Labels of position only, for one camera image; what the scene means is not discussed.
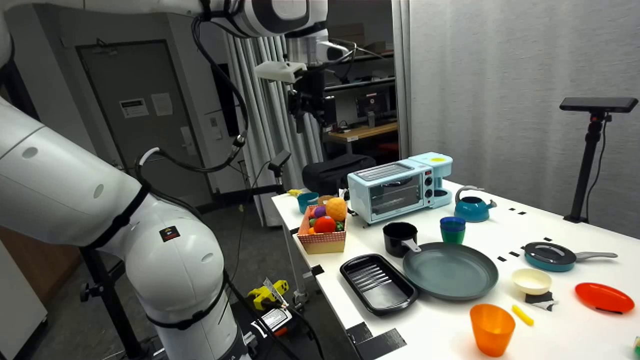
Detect white pleated curtain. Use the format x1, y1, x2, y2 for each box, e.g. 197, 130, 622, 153
221, 33, 326, 229

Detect teal toy kettle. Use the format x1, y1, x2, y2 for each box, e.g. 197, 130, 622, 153
453, 186, 497, 224

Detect red plush fruit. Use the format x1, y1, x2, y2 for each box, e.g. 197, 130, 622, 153
311, 214, 337, 235

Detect yellow toy fry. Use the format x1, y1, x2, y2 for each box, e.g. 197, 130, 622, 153
510, 303, 536, 328

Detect small teal cup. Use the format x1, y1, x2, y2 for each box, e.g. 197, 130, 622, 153
296, 190, 321, 217

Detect small black pot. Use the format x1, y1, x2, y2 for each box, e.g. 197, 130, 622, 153
382, 220, 423, 258

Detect yellow clamp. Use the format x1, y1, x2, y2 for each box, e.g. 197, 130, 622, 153
246, 279, 292, 312

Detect stacked blue green cups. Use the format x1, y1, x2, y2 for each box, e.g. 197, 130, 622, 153
437, 214, 468, 246

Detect orange plush fruit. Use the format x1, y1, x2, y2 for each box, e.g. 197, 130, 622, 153
323, 196, 349, 226

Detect black ridged grill tray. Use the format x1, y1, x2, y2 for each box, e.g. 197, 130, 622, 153
337, 253, 419, 318

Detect cream plastic bowl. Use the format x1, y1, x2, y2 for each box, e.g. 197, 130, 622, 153
512, 267, 553, 299

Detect small black block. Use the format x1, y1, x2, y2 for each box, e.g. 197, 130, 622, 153
522, 290, 556, 312

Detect grey curtain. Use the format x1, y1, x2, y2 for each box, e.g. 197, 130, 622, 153
391, 0, 640, 236

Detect small teal frying pan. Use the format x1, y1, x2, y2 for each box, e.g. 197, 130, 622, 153
520, 240, 619, 274

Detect translucent orange plastic cup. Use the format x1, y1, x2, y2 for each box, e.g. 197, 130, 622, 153
468, 303, 518, 359

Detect light blue toaster oven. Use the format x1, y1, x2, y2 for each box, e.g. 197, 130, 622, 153
345, 153, 456, 226

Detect large grey-blue round plate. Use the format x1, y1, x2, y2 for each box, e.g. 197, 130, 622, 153
401, 240, 500, 303

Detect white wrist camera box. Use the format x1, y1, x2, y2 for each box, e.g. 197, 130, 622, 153
253, 60, 305, 87

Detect grey metal door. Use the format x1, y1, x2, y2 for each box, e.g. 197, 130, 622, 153
76, 39, 215, 208

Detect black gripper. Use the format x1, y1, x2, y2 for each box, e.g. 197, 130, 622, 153
286, 66, 330, 128

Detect black bag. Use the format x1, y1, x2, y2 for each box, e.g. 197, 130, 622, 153
300, 153, 378, 196

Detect small orange-red plate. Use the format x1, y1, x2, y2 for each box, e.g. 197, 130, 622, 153
573, 280, 636, 317

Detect black tape patch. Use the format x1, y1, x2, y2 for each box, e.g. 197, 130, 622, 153
356, 326, 407, 360
343, 322, 374, 347

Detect small black display box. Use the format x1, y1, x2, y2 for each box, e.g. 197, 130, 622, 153
250, 306, 296, 342

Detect black shelving rack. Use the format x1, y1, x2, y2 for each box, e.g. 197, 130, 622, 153
318, 0, 401, 163

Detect brown wooden panel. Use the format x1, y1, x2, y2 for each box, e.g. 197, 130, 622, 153
0, 226, 81, 308

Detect wooden crate with toys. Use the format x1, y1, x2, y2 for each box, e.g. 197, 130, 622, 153
296, 207, 348, 256

